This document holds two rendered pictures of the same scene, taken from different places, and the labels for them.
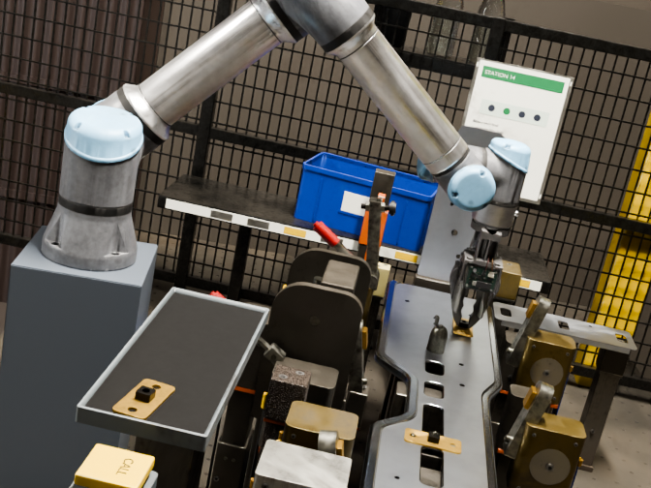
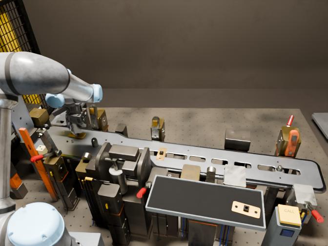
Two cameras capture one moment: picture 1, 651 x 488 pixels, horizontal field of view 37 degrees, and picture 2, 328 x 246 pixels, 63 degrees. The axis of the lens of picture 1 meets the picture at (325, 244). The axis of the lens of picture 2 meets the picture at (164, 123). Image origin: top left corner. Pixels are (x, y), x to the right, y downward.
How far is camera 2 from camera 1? 1.29 m
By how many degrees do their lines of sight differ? 71
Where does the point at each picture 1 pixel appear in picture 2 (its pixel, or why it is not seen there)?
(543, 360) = (103, 119)
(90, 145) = (58, 232)
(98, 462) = (291, 218)
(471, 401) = (132, 141)
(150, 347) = (204, 211)
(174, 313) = (169, 206)
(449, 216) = (15, 114)
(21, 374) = not seen: outside the picture
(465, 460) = (170, 148)
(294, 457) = (231, 177)
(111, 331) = not seen: outside the picture
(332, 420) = (190, 170)
